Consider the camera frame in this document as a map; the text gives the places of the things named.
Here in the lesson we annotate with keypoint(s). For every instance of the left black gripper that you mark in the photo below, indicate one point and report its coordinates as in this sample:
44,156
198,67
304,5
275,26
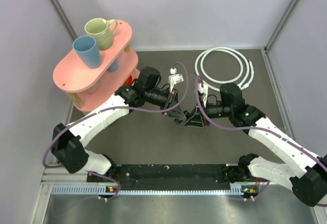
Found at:
171,99

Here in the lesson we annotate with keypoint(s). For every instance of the green ceramic mug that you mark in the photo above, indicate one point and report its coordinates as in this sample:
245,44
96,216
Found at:
102,30

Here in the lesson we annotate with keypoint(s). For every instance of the pink three-tier shelf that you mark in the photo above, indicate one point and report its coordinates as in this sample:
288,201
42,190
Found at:
89,76

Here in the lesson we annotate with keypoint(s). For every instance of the orange bowl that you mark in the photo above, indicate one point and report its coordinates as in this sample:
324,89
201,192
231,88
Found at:
129,80

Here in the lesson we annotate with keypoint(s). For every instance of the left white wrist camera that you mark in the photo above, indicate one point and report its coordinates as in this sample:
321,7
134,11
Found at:
174,78

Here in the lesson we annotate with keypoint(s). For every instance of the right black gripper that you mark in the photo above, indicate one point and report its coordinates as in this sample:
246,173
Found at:
195,119

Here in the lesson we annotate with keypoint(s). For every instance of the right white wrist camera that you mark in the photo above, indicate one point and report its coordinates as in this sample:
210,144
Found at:
203,92

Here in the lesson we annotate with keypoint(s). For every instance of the blue plastic cup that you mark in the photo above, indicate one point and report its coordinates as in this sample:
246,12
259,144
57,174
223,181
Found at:
87,50

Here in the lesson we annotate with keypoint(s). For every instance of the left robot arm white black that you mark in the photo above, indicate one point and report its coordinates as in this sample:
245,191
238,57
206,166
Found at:
70,141

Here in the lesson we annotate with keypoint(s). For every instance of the small blue cup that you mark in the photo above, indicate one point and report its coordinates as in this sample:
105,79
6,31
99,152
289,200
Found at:
114,66

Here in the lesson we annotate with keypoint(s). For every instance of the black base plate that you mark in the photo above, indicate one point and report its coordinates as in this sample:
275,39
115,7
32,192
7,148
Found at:
219,172

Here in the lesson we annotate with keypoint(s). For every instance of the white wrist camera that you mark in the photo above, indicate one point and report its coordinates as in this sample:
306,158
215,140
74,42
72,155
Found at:
174,78
203,92

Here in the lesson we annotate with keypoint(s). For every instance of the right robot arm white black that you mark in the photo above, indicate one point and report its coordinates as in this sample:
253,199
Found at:
302,172

